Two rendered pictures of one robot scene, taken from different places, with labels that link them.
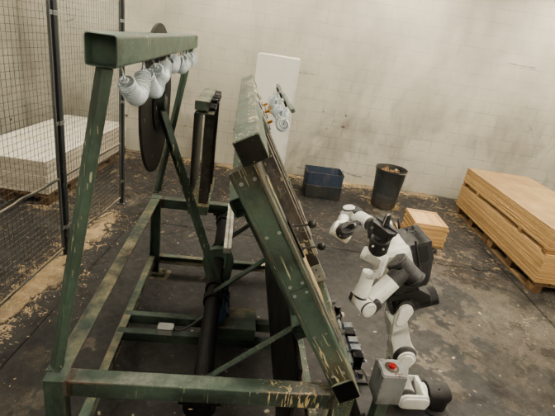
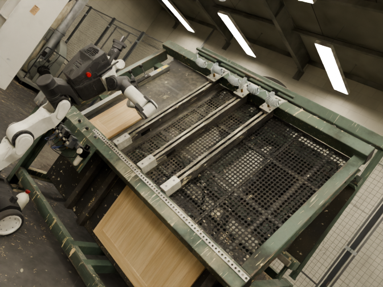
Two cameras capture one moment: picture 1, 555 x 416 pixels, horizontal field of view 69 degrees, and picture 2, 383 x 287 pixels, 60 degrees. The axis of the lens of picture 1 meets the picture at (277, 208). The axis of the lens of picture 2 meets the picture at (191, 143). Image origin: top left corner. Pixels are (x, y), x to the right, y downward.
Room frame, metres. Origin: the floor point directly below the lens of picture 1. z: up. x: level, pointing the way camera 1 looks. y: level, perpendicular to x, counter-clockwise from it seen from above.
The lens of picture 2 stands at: (4.27, -1.91, 1.33)
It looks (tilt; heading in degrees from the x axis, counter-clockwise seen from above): 2 degrees down; 132
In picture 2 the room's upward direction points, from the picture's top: 36 degrees clockwise
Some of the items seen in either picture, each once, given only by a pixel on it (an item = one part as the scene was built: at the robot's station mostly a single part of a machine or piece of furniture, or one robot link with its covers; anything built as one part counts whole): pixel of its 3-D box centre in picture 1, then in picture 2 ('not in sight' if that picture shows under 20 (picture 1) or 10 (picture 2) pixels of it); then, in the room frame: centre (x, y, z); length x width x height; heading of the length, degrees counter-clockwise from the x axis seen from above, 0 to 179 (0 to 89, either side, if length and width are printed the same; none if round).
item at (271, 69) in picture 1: (269, 127); not in sight; (6.10, 0.30, 1.03); 0.61 x 0.58 x 2.05; 1
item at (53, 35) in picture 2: not in sight; (51, 41); (-3.71, 1.08, 1.10); 1.37 x 0.70 x 2.20; 1
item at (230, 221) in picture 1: (230, 210); (221, 206); (2.89, 0.35, 1.00); 1.30 x 0.05 x 0.04; 7
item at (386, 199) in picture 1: (386, 186); not in sight; (6.34, -1.70, 0.33); 0.52 x 0.51 x 0.65; 1
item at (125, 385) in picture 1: (215, 307); (147, 229); (2.44, 0.33, 0.41); 2.20 x 1.38 x 0.83; 7
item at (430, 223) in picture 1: (419, 229); not in sight; (5.05, -1.92, 0.20); 0.61 x 0.53 x 0.40; 1
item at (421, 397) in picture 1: (408, 391); not in sight; (2.06, -1.03, 0.28); 0.21 x 0.20 x 0.13; 97
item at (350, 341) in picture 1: (346, 342); (66, 141); (1.94, -0.52, 0.69); 0.50 x 0.14 x 0.24; 7
